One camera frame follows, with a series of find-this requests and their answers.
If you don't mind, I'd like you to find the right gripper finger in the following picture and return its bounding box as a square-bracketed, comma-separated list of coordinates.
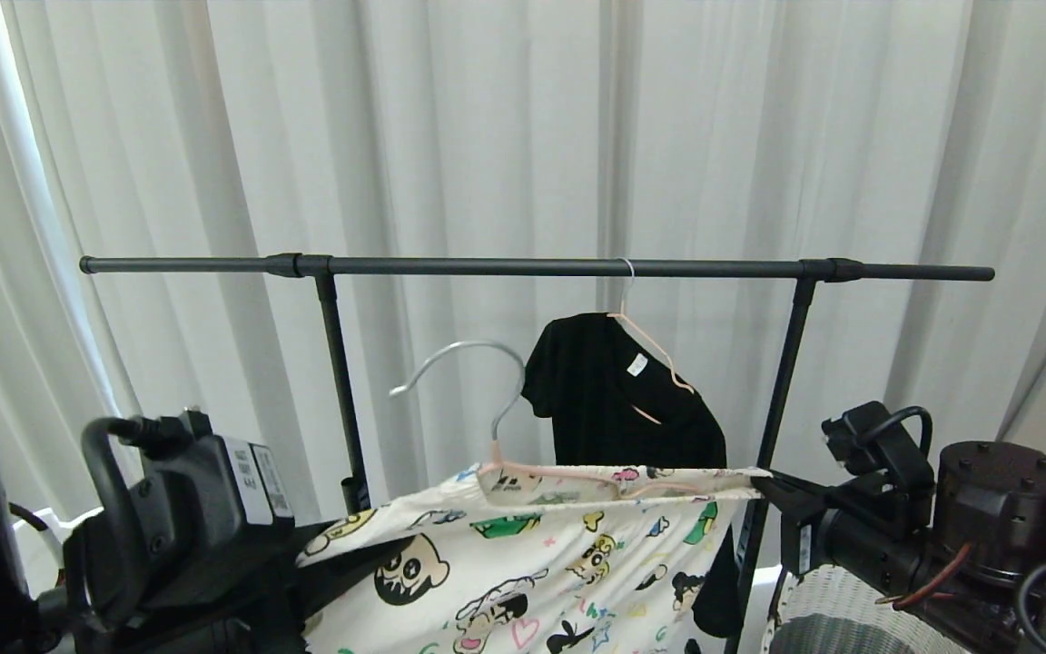
[749, 472, 842, 526]

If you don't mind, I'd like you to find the black clothes rack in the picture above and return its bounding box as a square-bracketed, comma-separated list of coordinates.
[79, 253, 996, 654]

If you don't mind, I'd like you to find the white curtain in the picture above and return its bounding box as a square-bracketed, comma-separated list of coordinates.
[0, 0, 1046, 582]

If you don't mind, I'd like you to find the white laundry basket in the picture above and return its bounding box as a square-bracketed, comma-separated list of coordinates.
[759, 563, 973, 654]

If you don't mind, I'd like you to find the black cable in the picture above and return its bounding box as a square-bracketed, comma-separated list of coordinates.
[854, 405, 935, 464]
[78, 413, 188, 628]

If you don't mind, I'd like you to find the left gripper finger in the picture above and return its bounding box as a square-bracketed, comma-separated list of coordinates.
[291, 531, 415, 623]

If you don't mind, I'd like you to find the cream printed garment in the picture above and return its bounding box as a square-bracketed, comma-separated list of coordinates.
[294, 461, 774, 654]

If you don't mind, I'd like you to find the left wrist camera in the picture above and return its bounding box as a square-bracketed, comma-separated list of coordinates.
[64, 409, 297, 609]

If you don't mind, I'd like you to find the pink clothes hanger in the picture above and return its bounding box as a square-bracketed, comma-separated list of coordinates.
[389, 341, 765, 500]
[607, 260, 698, 426]

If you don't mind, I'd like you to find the black garment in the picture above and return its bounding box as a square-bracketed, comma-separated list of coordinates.
[521, 312, 746, 639]

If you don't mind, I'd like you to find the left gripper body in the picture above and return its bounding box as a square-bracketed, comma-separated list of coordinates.
[64, 518, 324, 654]

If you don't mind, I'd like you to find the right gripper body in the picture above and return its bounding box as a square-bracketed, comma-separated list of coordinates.
[777, 495, 937, 600]

